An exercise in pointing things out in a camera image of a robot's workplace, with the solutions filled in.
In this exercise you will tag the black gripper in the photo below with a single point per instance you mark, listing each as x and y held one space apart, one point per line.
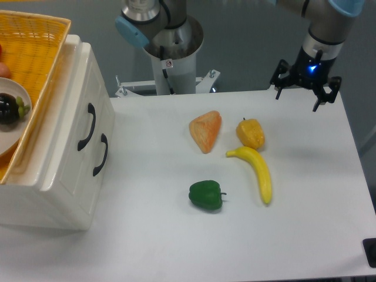
308 73

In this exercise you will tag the black top drawer handle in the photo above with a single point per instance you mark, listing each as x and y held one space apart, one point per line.
82 143

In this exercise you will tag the black drawer handle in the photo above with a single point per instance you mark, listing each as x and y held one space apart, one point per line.
103 155
82 143

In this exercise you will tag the white drawer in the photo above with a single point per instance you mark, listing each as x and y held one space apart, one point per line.
70 170

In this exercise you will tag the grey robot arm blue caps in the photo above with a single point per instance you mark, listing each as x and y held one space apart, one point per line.
330 21

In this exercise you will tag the white drawer cabinet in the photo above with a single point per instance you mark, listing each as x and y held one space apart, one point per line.
22 201

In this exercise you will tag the yellow bell pepper toy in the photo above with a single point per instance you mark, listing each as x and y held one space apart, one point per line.
250 133

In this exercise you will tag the yellow banana toy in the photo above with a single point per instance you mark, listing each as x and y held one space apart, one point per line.
259 165

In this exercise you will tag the orange bread toy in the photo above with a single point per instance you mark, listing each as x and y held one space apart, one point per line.
205 129

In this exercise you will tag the green bell pepper toy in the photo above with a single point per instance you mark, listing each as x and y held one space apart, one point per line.
206 195

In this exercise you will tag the black corner object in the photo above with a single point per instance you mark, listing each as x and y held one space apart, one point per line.
370 251

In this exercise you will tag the yellow wicker basket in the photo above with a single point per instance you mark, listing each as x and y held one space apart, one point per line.
32 44

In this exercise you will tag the dark mangosteen toy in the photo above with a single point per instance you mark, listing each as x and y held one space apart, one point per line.
13 109

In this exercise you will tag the white plate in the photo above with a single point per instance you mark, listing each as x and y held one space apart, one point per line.
11 134

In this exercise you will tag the red fruit in basket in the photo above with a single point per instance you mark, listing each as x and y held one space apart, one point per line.
5 71

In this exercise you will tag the black lower drawer handle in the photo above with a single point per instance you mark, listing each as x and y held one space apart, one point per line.
103 155

